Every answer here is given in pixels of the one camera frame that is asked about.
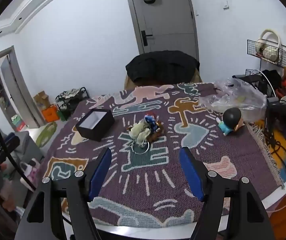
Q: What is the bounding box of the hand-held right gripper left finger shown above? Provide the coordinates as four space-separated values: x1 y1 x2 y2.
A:
14 147 112 240

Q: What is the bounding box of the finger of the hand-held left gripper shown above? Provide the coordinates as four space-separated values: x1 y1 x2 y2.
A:
0 132 20 161

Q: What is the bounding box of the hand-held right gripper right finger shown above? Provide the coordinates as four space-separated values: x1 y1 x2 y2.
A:
179 146 276 240

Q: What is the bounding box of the silver bangle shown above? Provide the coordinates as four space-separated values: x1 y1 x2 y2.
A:
130 141 150 155

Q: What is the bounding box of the black jewelry box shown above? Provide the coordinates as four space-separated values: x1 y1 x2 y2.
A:
75 109 115 142

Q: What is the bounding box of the grey cabinet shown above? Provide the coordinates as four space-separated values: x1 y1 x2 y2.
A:
7 130 44 165

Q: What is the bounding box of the printed blanket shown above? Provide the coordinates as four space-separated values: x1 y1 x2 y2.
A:
37 82 286 228

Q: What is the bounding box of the green rug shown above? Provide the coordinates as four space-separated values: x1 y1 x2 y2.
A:
35 121 58 147

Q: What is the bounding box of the orange box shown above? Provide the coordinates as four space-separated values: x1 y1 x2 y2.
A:
42 106 59 123

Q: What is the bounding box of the cardboard box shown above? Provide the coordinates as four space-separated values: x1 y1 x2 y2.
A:
33 91 50 110

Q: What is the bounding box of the grey side door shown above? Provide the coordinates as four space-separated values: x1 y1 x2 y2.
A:
0 45 41 132

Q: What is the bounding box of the black-haired doll figurine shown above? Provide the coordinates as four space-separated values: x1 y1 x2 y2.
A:
217 107 245 136

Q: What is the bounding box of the black shoe rack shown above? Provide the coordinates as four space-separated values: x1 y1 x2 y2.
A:
55 87 90 120

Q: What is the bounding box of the clear plastic bag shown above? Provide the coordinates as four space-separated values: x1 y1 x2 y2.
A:
198 77 267 123

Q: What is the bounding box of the wooden chair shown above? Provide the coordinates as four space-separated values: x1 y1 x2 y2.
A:
124 69 203 90

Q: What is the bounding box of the black stand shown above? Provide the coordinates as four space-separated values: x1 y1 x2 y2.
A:
265 96 286 142

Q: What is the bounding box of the black jacket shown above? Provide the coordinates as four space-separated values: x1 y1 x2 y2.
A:
125 51 200 86

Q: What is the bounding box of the black bag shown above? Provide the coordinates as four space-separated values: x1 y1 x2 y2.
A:
260 69 282 98

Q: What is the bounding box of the black door lock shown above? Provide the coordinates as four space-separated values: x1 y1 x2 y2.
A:
140 30 154 46

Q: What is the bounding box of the white round hoop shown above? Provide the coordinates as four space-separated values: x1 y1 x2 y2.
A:
257 29 281 63

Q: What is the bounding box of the black cable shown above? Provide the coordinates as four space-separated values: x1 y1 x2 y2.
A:
0 99 37 192

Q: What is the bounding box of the black wire wall basket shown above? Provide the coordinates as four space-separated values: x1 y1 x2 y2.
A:
247 39 286 68

